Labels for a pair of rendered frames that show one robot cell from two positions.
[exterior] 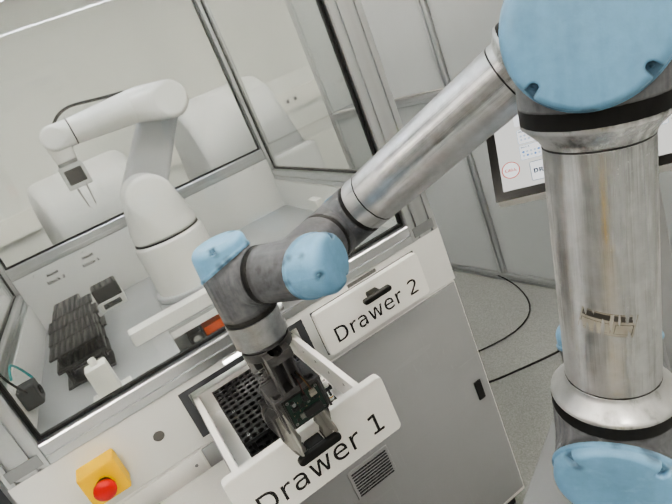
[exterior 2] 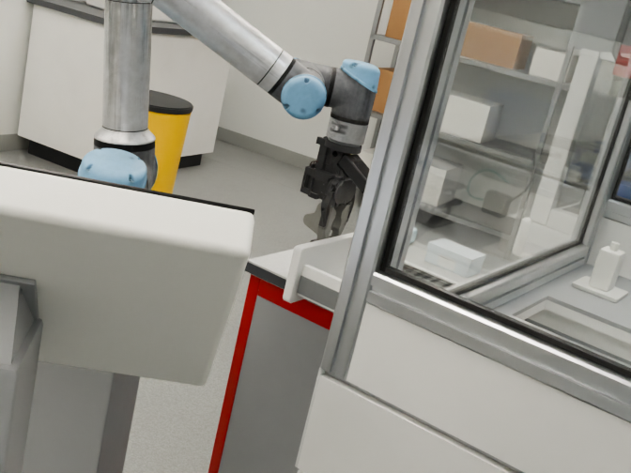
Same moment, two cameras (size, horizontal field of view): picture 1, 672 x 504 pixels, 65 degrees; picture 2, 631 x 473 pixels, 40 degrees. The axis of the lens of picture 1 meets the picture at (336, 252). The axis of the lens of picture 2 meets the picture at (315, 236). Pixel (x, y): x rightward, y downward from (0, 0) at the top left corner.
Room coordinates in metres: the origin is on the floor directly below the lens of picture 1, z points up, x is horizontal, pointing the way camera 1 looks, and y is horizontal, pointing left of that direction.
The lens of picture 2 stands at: (1.95, -0.91, 1.41)
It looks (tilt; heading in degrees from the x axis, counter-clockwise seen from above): 17 degrees down; 142
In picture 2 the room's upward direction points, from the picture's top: 13 degrees clockwise
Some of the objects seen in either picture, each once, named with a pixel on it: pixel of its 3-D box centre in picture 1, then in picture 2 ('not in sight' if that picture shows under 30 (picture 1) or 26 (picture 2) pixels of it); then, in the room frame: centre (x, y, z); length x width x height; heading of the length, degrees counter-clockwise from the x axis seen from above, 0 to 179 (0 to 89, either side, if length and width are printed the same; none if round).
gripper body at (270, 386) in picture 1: (284, 376); (333, 171); (0.65, 0.13, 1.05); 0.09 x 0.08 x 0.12; 21
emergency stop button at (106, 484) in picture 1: (105, 488); not in sight; (0.82, 0.55, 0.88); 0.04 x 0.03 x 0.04; 111
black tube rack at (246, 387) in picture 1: (274, 402); not in sight; (0.88, 0.22, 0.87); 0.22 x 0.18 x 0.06; 21
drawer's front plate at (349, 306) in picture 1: (373, 302); not in sight; (1.10, -0.03, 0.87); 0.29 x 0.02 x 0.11; 111
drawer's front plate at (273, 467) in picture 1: (317, 451); (333, 263); (0.69, 0.15, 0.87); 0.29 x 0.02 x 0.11; 111
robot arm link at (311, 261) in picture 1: (303, 262); (303, 83); (0.61, 0.04, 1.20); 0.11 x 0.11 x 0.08; 57
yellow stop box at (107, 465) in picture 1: (103, 478); not in sight; (0.85, 0.56, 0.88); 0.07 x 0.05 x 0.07; 111
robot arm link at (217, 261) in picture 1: (235, 277); (354, 91); (0.65, 0.13, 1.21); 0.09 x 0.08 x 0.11; 57
